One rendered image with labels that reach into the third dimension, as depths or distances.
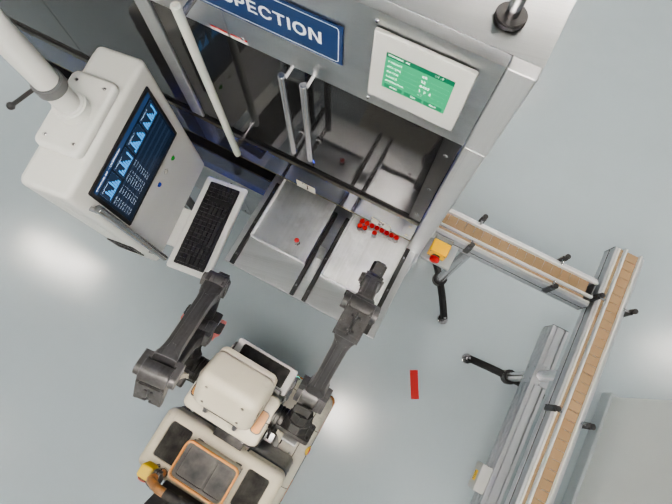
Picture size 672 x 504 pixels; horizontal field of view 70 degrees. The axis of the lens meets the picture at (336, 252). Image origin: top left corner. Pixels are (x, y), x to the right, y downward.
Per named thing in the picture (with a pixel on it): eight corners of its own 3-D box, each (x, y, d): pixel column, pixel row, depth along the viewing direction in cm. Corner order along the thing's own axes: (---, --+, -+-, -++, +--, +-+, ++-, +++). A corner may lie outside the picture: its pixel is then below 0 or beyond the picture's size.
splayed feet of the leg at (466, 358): (464, 350, 280) (471, 348, 267) (545, 392, 274) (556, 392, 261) (459, 362, 278) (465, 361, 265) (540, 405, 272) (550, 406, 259)
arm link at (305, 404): (290, 413, 153) (305, 422, 153) (302, 391, 149) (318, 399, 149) (300, 396, 161) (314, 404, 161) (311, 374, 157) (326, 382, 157)
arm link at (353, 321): (332, 318, 126) (366, 337, 125) (350, 287, 136) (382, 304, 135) (289, 404, 155) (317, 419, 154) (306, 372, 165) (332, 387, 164)
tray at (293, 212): (290, 171, 213) (289, 167, 210) (342, 197, 210) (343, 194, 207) (251, 236, 205) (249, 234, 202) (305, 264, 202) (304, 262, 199)
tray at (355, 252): (357, 207, 209) (357, 204, 205) (411, 234, 206) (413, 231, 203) (320, 276, 201) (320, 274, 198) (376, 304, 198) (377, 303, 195)
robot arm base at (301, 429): (273, 426, 155) (305, 446, 153) (282, 409, 151) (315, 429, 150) (284, 410, 162) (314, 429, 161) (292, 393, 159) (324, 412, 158)
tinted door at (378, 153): (315, 168, 178) (306, 67, 121) (421, 220, 173) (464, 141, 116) (314, 169, 178) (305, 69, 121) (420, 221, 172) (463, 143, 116)
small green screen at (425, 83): (369, 89, 113) (376, 25, 93) (453, 128, 110) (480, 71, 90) (366, 93, 113) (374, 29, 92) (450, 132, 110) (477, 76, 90)
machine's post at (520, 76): (389, 278, 291) (520, 41, 88) (398, 283, 290) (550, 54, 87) (385, 287, 289) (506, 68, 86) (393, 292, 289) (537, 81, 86)
